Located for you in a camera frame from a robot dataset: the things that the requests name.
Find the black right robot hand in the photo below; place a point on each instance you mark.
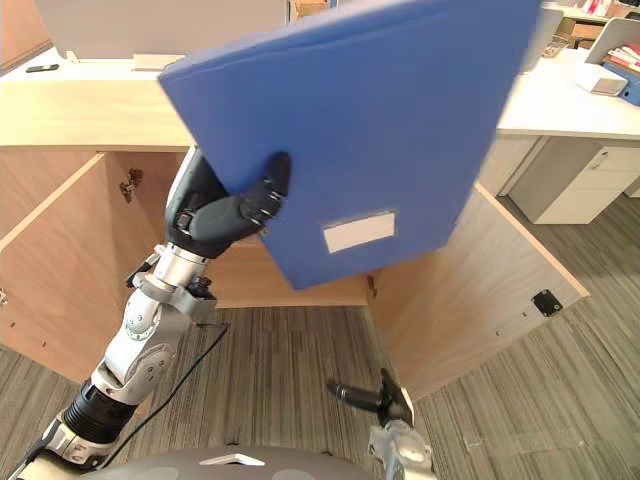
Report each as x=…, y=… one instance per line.
x=392, y=397

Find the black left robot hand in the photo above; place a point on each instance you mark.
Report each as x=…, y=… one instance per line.
x=215, y=222

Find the blue document folder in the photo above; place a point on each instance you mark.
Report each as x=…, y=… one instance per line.
x=360, y=125

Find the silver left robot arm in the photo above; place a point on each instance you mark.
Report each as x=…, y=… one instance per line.
x=140, y=335

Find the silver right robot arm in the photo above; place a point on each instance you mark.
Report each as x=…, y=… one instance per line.
x=405, y=452

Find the metal cabinet door hinge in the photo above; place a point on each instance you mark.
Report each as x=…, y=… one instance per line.
x=3, y=297
x=131, y=184
x=372, y=286

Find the wooden cabinet door with latch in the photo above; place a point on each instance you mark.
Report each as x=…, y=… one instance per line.
x=465, y=300

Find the light wooden office cabinet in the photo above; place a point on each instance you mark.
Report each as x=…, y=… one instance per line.
x=85, y=110

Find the black door latch plate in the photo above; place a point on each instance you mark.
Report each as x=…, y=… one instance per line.
x=545, y=302

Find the white office desk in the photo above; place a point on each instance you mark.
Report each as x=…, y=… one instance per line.
x=555, y=105

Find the grey robot torso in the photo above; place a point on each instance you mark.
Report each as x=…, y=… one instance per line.
x=230, y=465

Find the white desk partition panel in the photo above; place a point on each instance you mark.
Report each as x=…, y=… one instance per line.
x=150, y=25

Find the small flat black device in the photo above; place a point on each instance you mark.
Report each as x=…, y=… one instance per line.
x=42, y=68

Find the brown cardboard box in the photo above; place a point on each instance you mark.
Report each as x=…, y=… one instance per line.
x=580, y=32
x=307, y=9

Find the small white box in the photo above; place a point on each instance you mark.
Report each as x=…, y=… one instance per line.
x=600, y=80

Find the white file tray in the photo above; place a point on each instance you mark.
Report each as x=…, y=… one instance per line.
x=612, y=35

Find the white drawer pedestal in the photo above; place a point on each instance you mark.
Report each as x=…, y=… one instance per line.
x=575, y=185

